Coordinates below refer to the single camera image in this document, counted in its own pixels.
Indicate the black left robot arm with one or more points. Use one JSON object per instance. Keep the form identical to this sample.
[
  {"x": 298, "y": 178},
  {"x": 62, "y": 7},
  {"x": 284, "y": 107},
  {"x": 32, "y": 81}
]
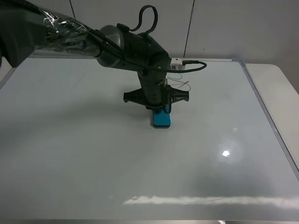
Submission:
[{"x": 25, "y": 28}]

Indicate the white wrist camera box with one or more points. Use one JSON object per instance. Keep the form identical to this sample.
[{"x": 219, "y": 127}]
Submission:
[{"x": 176, "y": 64}]

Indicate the teal whiteboard eraser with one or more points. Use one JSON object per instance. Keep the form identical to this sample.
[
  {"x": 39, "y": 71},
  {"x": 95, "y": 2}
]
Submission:
[{"x": 161, "y": 120}]

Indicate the white whiteboard with aluminium frame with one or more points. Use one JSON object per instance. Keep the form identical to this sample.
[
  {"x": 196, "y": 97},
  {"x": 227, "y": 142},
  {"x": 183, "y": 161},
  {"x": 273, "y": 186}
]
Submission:
[{"x": 70, "y": 147}]

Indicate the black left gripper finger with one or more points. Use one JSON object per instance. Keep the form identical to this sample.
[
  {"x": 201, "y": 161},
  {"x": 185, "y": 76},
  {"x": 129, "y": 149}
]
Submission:
[
  {"x": 156, "y": 111},
  {"x": 168, "y": 106}
]

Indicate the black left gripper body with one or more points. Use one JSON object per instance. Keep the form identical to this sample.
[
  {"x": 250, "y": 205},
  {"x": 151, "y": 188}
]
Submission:
[{"x": 154, "y": 92}]

